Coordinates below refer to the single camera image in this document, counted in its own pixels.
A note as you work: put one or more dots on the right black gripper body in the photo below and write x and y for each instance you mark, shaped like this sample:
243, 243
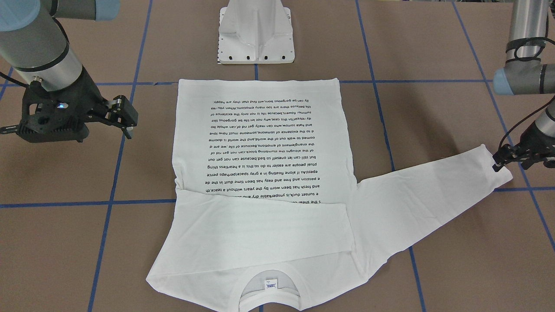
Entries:
92, 100

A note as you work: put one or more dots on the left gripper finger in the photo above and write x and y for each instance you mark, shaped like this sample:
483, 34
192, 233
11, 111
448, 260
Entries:
497, 167
504, 155

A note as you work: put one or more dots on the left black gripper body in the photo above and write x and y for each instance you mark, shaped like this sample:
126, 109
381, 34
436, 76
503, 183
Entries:
537, 141

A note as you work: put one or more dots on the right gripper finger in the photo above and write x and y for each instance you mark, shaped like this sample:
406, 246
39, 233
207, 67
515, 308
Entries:
128, 132
121, 113

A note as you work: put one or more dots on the white long-sleeve printed shirt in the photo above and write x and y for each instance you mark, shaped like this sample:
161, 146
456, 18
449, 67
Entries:
268, 208

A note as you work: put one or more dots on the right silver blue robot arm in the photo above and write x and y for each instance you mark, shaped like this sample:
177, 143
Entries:
35, 43

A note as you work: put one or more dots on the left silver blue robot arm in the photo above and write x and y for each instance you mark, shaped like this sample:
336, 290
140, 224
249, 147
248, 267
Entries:
524, 73

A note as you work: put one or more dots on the white camera mast with base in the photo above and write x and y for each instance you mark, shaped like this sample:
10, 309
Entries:
255, 32

